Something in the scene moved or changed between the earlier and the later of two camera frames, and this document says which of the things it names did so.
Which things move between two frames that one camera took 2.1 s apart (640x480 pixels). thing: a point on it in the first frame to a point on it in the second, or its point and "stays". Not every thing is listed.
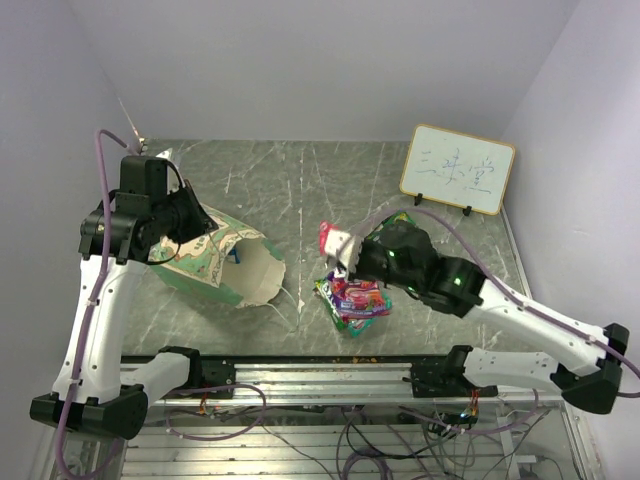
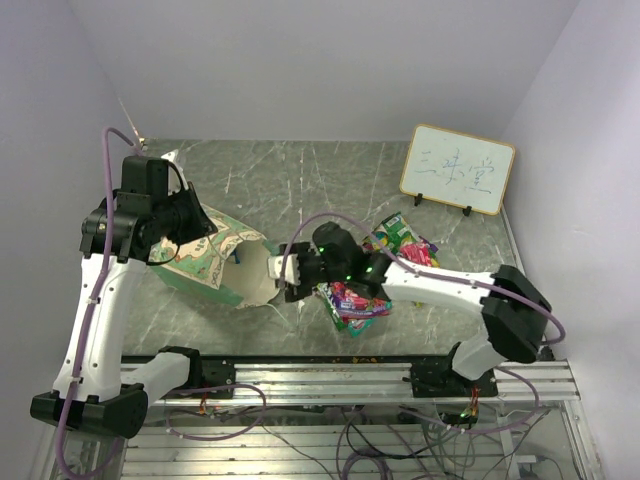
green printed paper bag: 233,262 stays
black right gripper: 358,271 to 304,288
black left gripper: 201,222 stays
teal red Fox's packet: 357,325 stays
